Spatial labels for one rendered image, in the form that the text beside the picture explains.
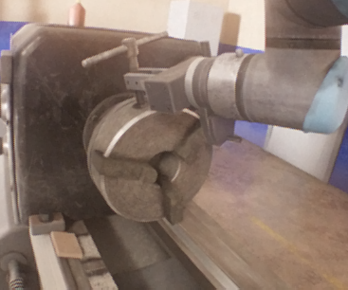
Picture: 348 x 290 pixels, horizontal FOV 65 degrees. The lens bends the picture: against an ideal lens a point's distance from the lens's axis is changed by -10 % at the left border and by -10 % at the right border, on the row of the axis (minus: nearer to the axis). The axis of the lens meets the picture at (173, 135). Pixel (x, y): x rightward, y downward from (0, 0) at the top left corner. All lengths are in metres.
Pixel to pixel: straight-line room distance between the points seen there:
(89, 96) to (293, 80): 0.49
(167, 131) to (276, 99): 0.27
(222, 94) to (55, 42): 0.41
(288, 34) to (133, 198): 0.41
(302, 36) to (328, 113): 0.08
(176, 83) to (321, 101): 0.19
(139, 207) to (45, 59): 0.36
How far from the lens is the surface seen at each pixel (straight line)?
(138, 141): 0.54
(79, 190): 0.79
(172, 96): 0.40
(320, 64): 0.33
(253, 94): 0.35
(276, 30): 0.34
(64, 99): 0.69
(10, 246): 0.89
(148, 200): 0.61
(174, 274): 0.88
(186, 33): 4.08
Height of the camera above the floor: 1.34
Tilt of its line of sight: 18 degrees down
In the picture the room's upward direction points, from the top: 8 degrees clockwise
